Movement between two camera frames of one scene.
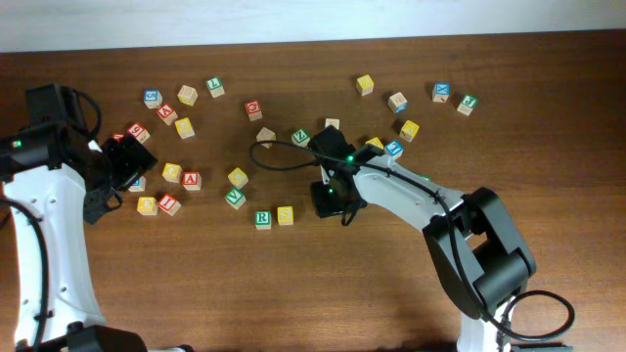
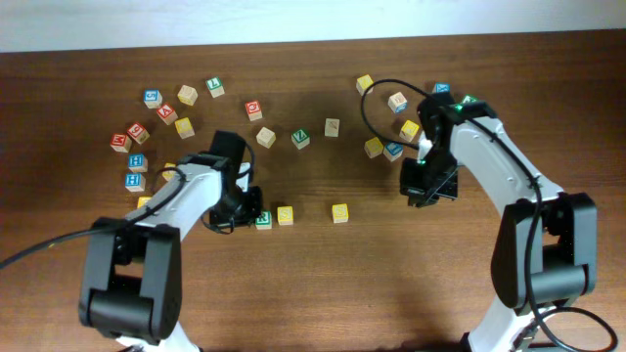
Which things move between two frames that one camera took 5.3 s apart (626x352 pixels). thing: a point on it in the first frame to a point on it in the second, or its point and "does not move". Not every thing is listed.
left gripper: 136,159 to 253,194
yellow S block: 285,215 does not move
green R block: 263,219 does not move
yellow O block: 172,172 does not move
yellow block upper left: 185,128 does not move
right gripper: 324,206 to 418,193
